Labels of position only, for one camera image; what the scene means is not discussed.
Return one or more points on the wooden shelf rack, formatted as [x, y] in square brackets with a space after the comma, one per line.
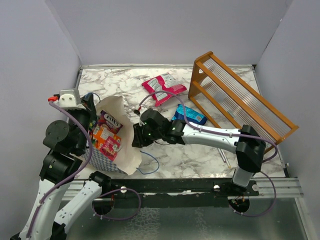
[214, 85]

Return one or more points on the blue snack bag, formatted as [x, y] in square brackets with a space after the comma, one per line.
[191, 115]

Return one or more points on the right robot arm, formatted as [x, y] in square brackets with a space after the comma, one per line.
[245, 143]

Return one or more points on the orange snack bag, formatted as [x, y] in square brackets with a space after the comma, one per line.
[100, 135]

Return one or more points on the pink red candy bag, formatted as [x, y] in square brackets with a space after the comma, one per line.
[110, 147]

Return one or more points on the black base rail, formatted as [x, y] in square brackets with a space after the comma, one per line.
[185, 192]

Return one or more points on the blue checkered paper bag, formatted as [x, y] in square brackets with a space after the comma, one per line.
[129, 158]

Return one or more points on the purple Fox's candy bag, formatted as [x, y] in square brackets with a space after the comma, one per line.
[105, 122]

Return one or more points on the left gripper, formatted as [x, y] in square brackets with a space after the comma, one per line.
[88, 101]

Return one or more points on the pink snack bag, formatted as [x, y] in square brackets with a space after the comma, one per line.
[164, 82]

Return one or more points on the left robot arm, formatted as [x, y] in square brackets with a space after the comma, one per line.
[71, 150]

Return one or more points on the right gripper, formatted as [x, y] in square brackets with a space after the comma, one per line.
[139, 140]

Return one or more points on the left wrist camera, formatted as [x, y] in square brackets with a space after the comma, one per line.
[67, 99]

